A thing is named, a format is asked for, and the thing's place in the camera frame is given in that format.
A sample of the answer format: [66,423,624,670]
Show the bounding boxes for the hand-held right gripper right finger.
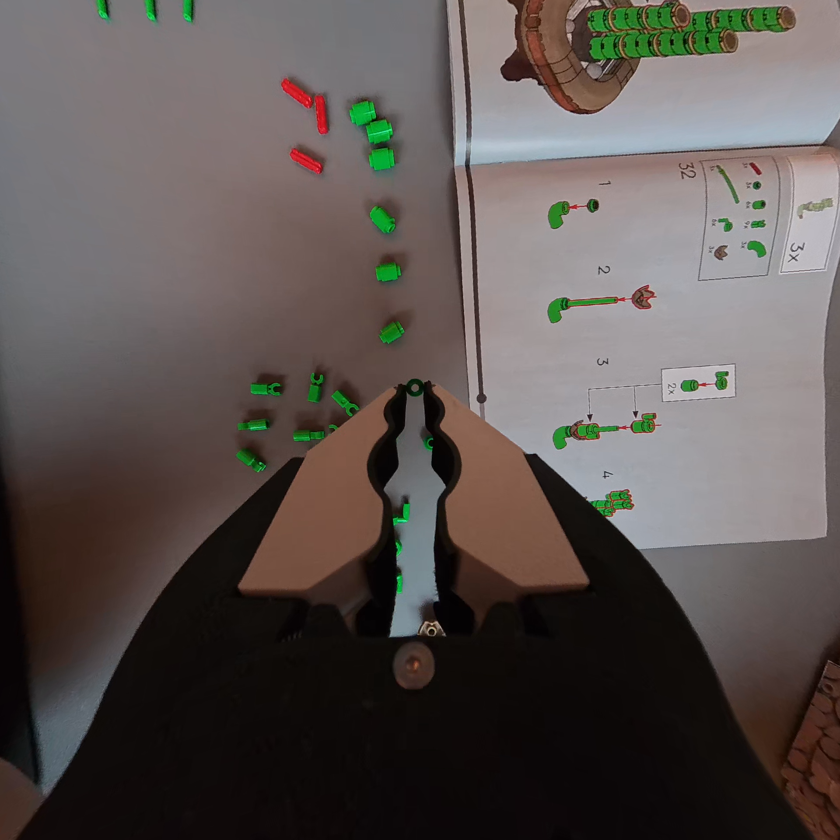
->
[423,384,592,635]

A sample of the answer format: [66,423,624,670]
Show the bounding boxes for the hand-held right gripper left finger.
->
[238,384,411,636]

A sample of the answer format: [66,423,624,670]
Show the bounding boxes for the small green lego pieces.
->
[392,497,412,595]

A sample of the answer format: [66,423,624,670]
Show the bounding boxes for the lego instruction booklet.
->
[445,0,840,551]

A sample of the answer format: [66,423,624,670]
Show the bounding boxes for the cluster of green clip pieces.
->
[236,371,362,475]

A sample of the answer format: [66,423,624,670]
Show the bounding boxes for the row of green round bricks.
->
[348,98,406,347]

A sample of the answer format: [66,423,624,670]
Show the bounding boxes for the brown textured pieces pile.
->
[783,659,840,840]

